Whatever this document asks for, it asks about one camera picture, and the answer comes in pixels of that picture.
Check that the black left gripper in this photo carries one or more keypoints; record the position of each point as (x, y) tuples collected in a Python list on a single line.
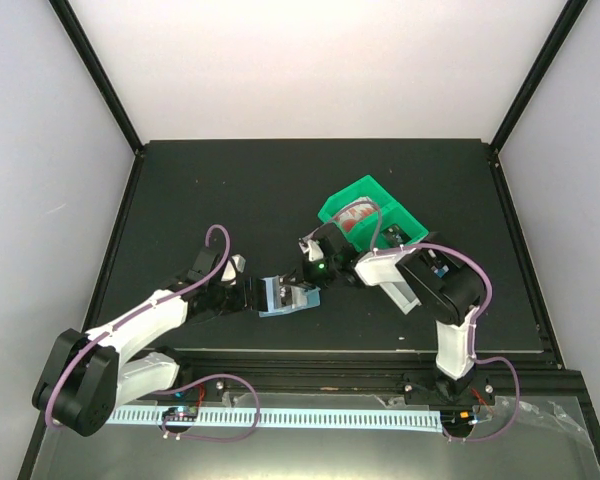
[(242, 301)]

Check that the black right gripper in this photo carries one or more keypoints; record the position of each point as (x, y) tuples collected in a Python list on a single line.
[(306, 272)]

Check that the blue leather card holder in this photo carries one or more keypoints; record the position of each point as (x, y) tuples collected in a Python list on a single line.
[(278, 297)]

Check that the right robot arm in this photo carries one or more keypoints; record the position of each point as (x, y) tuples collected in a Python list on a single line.
[(452, 289)]

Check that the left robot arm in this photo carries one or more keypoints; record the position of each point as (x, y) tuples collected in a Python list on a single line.
[(120, 345)]

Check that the red white card stack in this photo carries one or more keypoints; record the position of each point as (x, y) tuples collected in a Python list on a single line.
[(355, 212)]

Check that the black card in bin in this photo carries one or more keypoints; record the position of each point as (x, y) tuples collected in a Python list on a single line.
[(394, 236)]

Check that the green plastic bin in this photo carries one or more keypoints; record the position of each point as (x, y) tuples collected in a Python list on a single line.
[(388, 212)]

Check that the white plastic bin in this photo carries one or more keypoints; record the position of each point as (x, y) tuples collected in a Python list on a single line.
[(410, 273)]

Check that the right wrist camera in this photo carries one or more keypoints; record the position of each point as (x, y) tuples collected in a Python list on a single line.
[(311, 249)]

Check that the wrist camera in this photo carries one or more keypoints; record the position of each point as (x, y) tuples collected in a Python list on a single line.
[(311, 249), (233, 269)]

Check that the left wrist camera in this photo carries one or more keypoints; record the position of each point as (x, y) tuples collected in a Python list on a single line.
[(233, 269)]

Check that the black aluminium frame rail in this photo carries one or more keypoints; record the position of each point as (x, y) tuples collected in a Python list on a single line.
[(406, 375)]

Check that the white slotted cable duct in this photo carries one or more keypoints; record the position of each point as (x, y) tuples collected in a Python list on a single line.
[(280, 418)]

